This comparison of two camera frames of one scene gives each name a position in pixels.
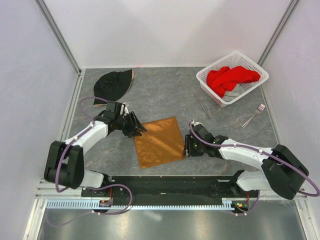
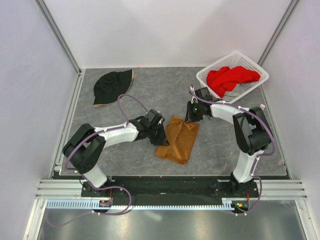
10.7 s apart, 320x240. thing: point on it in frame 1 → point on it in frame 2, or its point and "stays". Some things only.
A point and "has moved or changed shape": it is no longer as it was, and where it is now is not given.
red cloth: [222, 80] stays
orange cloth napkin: [161, 144] has moved or changed shape
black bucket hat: [111, 86] stays
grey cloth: [229, 96] stays
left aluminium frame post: [48, 15] stays
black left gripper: [133, 123] → [161, 140]
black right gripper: [188, 150] → [189, 116]
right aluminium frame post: [291, 4] stays
